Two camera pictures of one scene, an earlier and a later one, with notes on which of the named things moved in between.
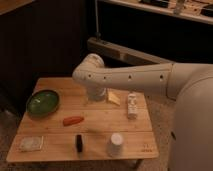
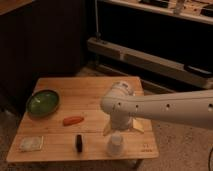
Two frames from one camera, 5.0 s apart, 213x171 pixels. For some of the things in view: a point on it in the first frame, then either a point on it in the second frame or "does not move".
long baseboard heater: x=124 y=52 does not move
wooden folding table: x=119 y=127 does not move
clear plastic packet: x=28 y=143 does not move
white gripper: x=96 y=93 -> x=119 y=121
